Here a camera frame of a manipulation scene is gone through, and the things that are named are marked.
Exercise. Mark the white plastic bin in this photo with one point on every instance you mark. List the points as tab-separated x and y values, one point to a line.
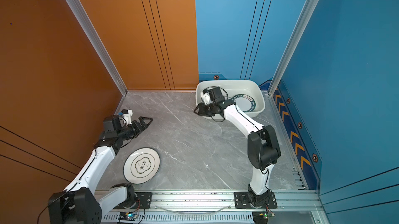
233	87

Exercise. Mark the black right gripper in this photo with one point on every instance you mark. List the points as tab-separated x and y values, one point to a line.
201	111

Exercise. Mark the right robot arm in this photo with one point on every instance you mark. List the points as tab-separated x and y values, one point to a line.
263	149

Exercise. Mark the aluminium corner post right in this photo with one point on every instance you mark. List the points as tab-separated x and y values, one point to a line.
301	24

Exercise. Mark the white flower outline plate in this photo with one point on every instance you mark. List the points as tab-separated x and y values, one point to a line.
141	166

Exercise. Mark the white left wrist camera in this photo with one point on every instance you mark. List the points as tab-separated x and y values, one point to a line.
126	115

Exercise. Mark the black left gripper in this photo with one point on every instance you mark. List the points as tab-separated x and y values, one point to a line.
142	124

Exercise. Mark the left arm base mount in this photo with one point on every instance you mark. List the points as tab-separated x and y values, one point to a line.
142	201

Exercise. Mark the aluminium front rail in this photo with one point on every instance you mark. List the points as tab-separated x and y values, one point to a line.
213	200

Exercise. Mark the circuit board right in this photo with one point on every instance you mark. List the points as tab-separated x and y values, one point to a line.
262	217

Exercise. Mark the green rim plate front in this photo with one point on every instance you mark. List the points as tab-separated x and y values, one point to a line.
245	102

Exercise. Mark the aluminium corner post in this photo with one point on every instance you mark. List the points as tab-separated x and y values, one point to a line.
87	26
301	24

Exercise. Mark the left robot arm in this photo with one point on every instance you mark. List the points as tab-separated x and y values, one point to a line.
77	204

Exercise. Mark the green circuit board left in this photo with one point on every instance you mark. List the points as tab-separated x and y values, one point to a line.
127	217

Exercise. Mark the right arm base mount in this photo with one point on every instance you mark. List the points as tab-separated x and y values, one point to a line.
255	199

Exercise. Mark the aluminium corner post left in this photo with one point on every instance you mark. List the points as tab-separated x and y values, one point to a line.
87	26

